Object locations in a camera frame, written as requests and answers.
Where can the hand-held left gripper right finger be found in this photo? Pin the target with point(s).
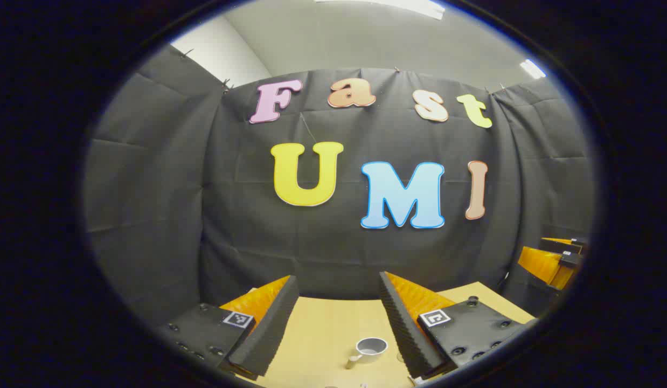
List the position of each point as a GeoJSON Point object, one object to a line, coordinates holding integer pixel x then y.
{"type": "Point", "coordinates": [403, 334]}

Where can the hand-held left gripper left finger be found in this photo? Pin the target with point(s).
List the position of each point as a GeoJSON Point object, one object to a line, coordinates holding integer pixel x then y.
{"type": "Point", "coordinates": [269, 334]}

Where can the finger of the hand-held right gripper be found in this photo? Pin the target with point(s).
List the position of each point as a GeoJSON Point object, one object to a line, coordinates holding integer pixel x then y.
{"type": "Point", "coordinates": [543, 264]}
{"type": "Point", "coordinates": [565, 245]}

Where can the light wooden desktop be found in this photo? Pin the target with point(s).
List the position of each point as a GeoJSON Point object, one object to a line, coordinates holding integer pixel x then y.
{"type": "Point", "coordinates": [322, 334]}

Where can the white ceiling light panel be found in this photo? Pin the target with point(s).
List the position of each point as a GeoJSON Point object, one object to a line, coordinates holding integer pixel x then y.
{"type": "Point", "coordinates": [532, 68]}

